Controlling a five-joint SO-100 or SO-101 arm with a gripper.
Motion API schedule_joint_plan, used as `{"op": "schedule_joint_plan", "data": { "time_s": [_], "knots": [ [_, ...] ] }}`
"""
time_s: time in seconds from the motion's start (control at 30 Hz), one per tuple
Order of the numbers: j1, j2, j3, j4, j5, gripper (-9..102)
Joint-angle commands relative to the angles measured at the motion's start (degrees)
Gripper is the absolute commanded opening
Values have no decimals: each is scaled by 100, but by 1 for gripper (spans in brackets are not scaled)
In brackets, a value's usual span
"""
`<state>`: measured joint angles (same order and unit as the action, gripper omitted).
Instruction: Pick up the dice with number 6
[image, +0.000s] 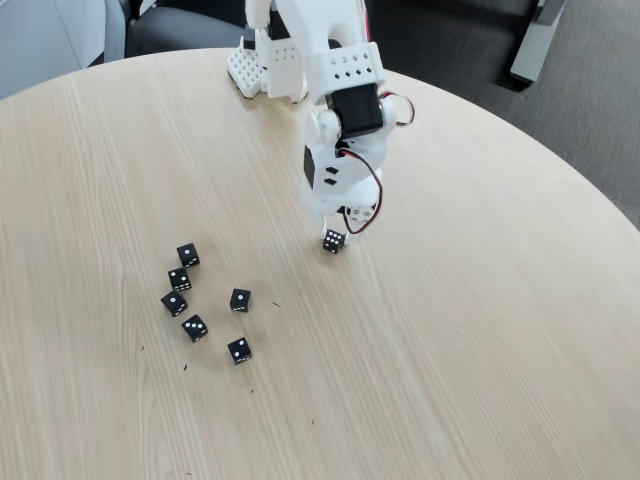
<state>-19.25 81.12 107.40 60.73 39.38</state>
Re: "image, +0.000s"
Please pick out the grey desk leg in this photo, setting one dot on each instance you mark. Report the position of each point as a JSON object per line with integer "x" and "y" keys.
{"x": 530, "y": 50}

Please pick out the black die showing six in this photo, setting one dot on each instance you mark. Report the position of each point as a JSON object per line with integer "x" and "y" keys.
{"x": 332, "y": 241}

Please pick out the white cabinet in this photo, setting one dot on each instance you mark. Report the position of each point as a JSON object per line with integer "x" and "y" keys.
{"x": 30, "y": 40}

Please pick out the dark grey office chair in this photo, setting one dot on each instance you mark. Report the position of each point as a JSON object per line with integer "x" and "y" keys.
{"x": 175, "y": 30}

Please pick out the black die with white dots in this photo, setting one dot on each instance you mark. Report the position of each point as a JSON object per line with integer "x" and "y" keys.
{"x": 240, "y": 300}
{"x": 188, "y": 255}
{"x": 239, "y": 350}
{"x": 174, "y": 303}
{"x": 195, "y": 328}
{"x": 179, "y": 279}

